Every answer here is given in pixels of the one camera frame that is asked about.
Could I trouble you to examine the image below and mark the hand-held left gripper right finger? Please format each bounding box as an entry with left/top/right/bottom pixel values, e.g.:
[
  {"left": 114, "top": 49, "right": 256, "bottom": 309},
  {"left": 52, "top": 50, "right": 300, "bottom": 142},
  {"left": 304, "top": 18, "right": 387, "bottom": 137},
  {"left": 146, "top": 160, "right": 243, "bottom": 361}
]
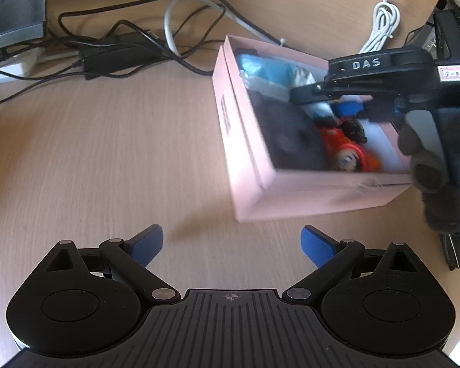
[{"left": 285, "top": 224, "right": 417, "bottom": 303}]

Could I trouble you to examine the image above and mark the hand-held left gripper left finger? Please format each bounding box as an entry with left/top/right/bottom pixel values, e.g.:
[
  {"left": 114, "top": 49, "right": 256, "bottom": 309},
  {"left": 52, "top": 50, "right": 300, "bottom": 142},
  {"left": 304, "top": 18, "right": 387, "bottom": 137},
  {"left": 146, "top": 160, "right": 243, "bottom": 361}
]
[{"left": 47, "top": 224, "right": 179, "bottom": 304}]

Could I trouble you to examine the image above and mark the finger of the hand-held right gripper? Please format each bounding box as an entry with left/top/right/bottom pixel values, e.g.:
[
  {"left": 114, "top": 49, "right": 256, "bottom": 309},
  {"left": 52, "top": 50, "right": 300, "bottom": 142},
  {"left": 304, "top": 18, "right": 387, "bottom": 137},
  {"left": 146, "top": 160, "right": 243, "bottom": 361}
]
[
  {"left": 336, "top": 99, "right": 402, "bottom": 124},
  {"left": 290, "top": 82, "right": 333, "bottom": 118}
]

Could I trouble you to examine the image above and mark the blue and white packet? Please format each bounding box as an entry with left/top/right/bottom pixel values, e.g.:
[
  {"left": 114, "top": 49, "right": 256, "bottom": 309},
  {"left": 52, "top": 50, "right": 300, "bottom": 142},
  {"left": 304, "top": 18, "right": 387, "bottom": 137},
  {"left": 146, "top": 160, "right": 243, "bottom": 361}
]
[{"left": 235, "top": 51, "right": 320, "bottom": 101}]

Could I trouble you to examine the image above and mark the black plush toy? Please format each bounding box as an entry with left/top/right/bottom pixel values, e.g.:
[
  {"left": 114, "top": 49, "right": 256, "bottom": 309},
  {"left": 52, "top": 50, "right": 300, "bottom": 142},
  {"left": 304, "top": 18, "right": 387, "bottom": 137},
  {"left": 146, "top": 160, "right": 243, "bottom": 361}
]
[{"left": 252, "top": 99, "right": 328, "bottom": 172}]

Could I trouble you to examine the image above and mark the pink cardboard box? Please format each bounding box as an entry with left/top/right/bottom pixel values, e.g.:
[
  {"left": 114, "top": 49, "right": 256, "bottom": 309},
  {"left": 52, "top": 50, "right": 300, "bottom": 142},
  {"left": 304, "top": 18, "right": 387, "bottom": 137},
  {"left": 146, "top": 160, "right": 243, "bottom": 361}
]
[{"left": 211, "top": 34, "right": 417, "bottom": 223}]

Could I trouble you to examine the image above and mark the wooden desktop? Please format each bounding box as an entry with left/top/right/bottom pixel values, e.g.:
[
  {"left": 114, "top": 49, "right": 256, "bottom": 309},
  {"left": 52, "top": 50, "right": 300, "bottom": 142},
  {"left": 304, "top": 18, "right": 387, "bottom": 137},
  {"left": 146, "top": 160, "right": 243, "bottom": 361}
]
[{"left": 0, "top": 19, "right": 460, "bottom": 368}]

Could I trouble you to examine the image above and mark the person's right hand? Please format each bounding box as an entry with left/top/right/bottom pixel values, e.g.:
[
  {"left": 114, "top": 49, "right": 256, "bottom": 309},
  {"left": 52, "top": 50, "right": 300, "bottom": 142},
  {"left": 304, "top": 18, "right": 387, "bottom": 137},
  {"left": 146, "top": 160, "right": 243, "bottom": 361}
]
[{"left": 397, "top": 108, "right": 460, "bottom": 235}]

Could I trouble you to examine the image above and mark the small black red toy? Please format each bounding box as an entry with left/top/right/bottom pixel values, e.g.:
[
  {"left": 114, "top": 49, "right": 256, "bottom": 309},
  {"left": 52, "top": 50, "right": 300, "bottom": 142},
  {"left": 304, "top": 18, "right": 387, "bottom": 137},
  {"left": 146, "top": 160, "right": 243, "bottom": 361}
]
[{"left": 336, "top": 118, "right": 369, "bottom": 143}]

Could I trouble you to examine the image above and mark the red figure toy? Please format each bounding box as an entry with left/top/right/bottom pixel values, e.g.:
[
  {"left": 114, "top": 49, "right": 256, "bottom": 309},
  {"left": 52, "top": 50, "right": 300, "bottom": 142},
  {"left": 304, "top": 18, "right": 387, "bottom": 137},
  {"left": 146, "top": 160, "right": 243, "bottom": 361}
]
[{"left": 319, "top": 126, "right": 381, "bottom": 172}]

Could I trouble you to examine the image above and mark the black power adapter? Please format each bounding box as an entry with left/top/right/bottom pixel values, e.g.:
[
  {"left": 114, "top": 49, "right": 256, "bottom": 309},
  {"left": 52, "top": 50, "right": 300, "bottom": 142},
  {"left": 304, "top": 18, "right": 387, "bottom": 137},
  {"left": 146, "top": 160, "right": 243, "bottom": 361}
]
[{"left": 78, "top": 32, "right": 168, "bottom": 81}]

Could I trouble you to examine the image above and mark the white power strip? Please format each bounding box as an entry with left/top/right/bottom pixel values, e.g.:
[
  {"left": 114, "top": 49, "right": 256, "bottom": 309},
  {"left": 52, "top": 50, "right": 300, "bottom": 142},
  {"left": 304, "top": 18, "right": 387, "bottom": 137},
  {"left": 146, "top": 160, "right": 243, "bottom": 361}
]
[{"left": 0, "top": 51, "right": 38, "bottom": 84}]

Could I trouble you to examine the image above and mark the white coiled cable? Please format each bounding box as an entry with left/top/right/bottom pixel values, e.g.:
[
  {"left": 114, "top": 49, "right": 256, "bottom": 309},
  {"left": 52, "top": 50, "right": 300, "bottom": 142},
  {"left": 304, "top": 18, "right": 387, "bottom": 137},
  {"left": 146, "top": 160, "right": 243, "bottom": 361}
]
[{"left": 358, "top": 0, "right": 412, "bottom": 55}]

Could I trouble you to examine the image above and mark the grey cable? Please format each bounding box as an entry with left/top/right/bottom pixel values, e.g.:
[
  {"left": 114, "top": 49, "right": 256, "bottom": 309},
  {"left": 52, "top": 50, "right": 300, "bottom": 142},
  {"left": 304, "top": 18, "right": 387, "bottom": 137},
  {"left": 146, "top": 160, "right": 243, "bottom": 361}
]
[{"left": 164, "top": 0, "right": 285, "bottom": 59}]

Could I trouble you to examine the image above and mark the thin black cable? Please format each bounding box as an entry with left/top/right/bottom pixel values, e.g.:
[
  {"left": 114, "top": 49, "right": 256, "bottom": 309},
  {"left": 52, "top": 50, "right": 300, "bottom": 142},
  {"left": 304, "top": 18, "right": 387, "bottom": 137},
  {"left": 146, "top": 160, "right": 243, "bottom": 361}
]
[{"left": 0, "top": 57, "right": 90, "bottom": 109}]

